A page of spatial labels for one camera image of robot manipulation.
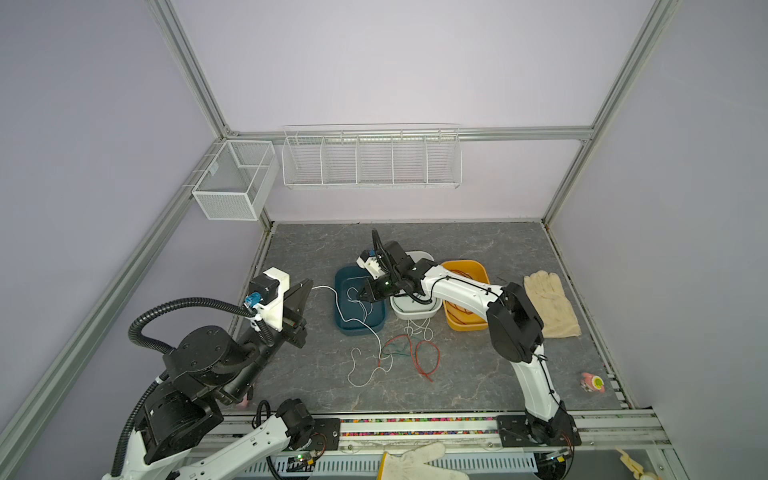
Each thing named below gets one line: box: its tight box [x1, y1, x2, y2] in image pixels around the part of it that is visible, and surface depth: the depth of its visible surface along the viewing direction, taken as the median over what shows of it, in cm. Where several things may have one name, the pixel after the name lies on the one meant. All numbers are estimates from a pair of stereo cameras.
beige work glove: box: [523, 270, 582, 339], surface depth 98 cm
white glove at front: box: [384, 442, 470, 480], surface depth 71 cm
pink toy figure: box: [580, 372, 605, 393], surface depth 79 cm
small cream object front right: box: [615, 447, 644, 480], surface depth 70 cm
